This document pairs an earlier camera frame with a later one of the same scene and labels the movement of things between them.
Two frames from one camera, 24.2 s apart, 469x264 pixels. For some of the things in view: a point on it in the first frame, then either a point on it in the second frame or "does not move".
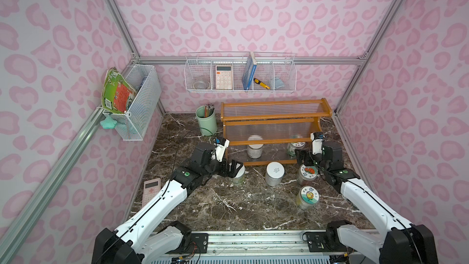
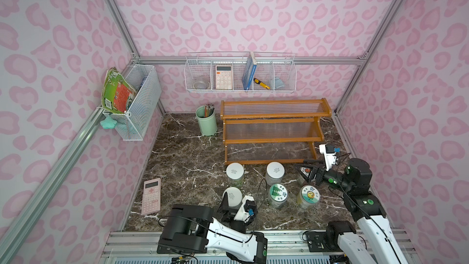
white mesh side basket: [136, 120] does not move
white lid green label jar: [239, 178] does not move
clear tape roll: [201, 85] does not move
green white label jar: [292, 147] → [278, 195]
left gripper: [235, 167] → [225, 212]
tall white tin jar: [274, 173] does not move
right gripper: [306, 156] → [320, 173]
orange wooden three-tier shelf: [271, 132] does not move
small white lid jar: [254, 151] → [235, 197]
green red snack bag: [116, 93] does not move
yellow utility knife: [261, 84] does not move
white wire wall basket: [224, 72] does not move
